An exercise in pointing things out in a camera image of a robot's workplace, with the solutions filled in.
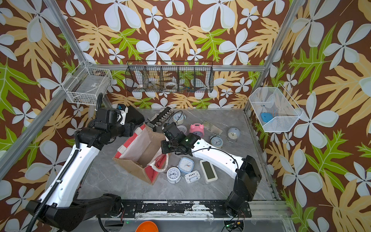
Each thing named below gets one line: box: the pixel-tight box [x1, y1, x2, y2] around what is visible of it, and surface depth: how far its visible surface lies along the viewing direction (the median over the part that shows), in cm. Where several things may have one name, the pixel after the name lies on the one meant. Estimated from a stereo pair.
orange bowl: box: [135, 220, 159, 232], surface depth 67 cm
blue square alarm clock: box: [177, 156, 195, 174], surface depth 88 cm
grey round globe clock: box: [227, 126, 242, 144], surface depth 100 cm
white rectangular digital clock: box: [199, 159, 218, 184], surface depth 85 cm
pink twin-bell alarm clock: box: [189, 123, 205, 138], surface depth 98 cm
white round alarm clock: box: [166, 166, 183, 184], surface depth 84 cm
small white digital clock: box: [184, 170, 201, 184], surface depth 85 cm
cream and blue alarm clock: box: [172, 113, 186, 126], surface depth 113 cm
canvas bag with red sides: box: [113, 123, 169, 186], surface depth 80 cm
